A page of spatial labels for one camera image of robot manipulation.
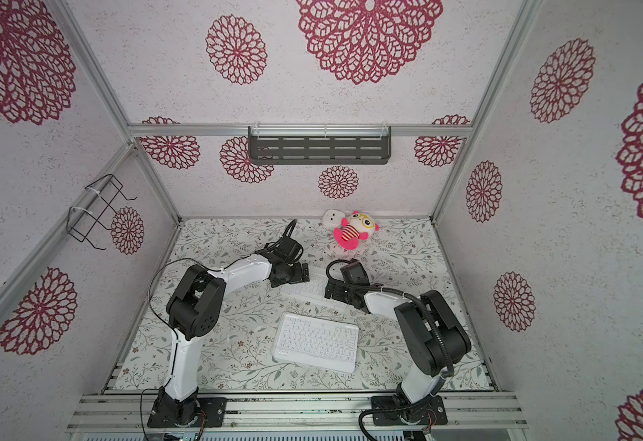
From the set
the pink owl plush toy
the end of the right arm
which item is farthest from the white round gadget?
the end of the right arm

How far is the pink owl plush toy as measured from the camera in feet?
3.57

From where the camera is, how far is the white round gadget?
1166mm

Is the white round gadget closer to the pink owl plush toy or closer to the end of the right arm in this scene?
the pink owl plush toy

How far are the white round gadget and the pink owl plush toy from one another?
0.11 ft
